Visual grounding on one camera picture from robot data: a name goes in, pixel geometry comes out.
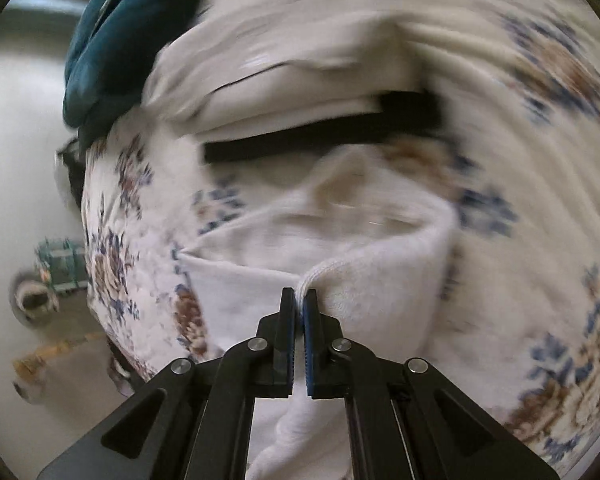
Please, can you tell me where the dark teal cloth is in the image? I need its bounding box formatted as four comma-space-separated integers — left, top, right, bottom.
62, 0, 216, 128

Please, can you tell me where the teal green box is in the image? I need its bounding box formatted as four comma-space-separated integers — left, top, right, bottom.
34, 239, 88, 292

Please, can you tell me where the cream garment with black trim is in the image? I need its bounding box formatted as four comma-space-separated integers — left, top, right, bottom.
142, 12, 443, 165

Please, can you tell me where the floral printed bedsheet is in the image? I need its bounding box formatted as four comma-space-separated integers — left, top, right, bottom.
80, 0, 600, 473

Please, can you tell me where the round grey bowl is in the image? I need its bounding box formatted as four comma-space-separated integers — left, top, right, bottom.
10, 271, 61, 330

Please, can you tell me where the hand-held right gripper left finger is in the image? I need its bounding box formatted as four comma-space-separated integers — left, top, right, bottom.
36, 287, 297, 480

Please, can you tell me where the tan and white floor object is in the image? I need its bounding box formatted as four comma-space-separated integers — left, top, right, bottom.
11, 332, 106, 403

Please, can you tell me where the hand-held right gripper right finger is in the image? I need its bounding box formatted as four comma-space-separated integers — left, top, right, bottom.
302, 290, 561, 480

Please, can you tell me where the white knit garment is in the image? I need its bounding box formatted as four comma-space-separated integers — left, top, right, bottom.
177, 145, 461, 480

